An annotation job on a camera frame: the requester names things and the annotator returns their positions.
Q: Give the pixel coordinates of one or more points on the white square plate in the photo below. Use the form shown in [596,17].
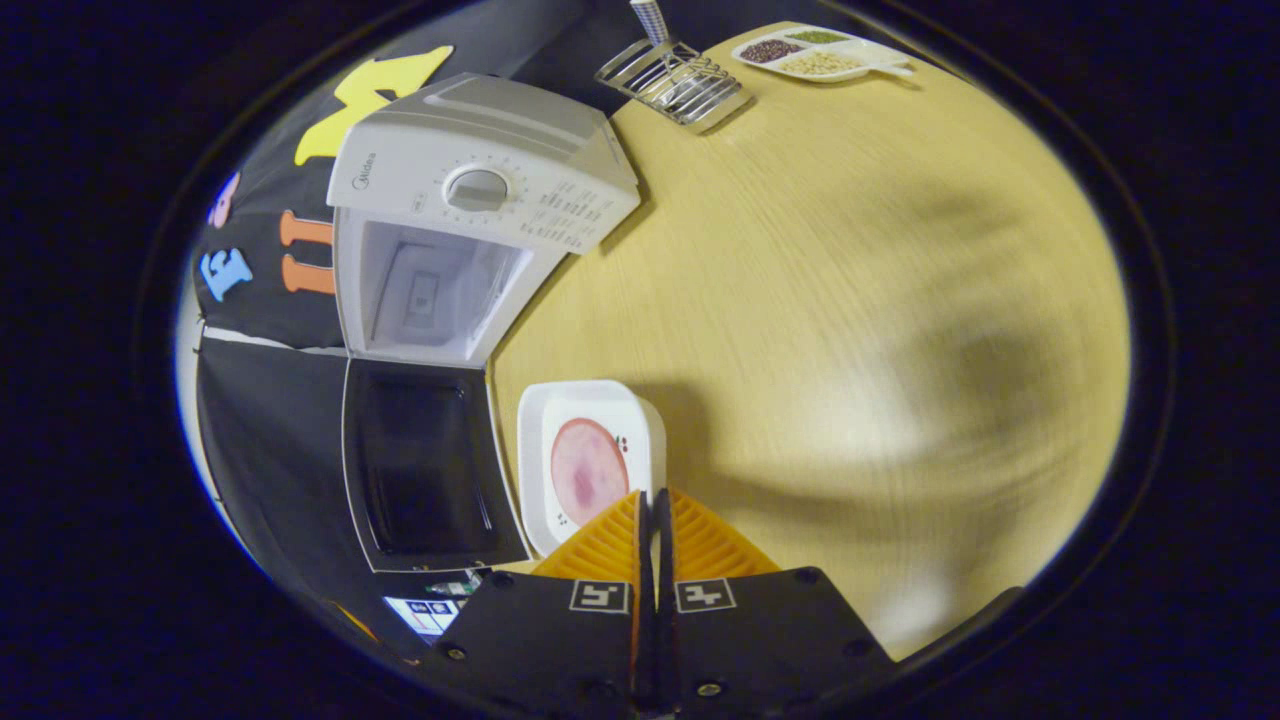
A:
[590,400]

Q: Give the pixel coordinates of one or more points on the pink ham slice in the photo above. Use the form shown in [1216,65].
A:
[588,470]

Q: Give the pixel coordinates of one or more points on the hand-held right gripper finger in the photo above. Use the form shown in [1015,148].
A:
[646,620]
[664,620]

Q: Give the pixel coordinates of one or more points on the lit computer screen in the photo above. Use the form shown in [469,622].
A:
[425,615]

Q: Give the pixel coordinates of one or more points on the white divided bean dish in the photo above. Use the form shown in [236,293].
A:
[870,55]

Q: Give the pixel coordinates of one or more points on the white microwave oven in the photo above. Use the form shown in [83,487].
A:
[520,130]

